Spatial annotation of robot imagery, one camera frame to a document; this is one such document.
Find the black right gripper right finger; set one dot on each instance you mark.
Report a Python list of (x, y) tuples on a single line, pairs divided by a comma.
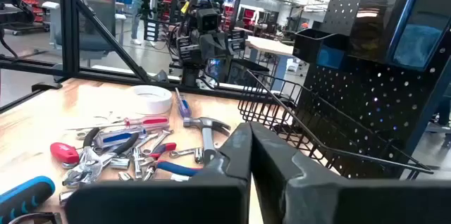
[(317, 199)]

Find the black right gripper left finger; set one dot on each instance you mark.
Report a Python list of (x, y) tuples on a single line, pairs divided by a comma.
[(218, 196)]

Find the red and blue pliers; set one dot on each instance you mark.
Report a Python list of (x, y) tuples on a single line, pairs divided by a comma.
[(176, 168)]

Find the blue and black screwdriver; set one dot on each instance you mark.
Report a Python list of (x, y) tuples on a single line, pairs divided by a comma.
[(21, 196)]

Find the wooden workshop table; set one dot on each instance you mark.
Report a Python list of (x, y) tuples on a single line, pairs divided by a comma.
[(267, 45)]

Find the chrome combination wrench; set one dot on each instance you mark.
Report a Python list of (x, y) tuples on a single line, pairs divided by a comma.
[(183, 152), (156, 143), (81, 135), (137, 164)]

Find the black tripod stand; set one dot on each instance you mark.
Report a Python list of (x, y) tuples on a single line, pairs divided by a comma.
[(151, 30)]

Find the white tape roll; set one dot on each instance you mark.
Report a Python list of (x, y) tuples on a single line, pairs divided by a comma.
[(155, 102)]

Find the short black plastic bin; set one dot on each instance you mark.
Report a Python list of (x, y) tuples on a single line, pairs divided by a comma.
[(306, 46)]

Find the chrome socket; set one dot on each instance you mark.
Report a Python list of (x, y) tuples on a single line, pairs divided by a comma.
[(125, 176), (120, 164), (66, 197)]

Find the dark office chair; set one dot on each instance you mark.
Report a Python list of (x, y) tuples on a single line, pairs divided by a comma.
[(98, 12)]

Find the tall black plastic bin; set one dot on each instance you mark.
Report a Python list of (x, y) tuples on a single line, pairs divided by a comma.
[(373, 23)]

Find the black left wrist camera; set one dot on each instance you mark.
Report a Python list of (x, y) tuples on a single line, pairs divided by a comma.
[(208, 20)]

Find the black frame clamp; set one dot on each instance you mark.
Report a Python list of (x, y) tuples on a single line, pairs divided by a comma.
[(46, 86)]

